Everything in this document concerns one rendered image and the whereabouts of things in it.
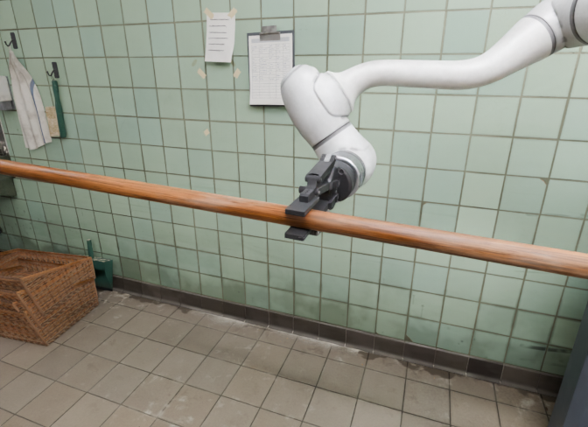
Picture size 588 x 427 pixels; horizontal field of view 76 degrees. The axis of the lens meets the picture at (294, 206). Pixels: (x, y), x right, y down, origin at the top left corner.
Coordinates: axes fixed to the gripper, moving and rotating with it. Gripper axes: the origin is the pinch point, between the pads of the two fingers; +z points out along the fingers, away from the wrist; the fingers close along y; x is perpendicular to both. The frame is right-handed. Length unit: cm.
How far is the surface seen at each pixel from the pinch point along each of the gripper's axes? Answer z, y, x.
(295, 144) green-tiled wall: -119, 17, 46
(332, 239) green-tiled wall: -118, 63, 24
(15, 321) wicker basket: -51, 110, 175
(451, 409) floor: -92, 123, -41
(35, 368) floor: -43, 127, 155
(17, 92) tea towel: -114, 2, 225
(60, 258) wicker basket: -94, 98, 191
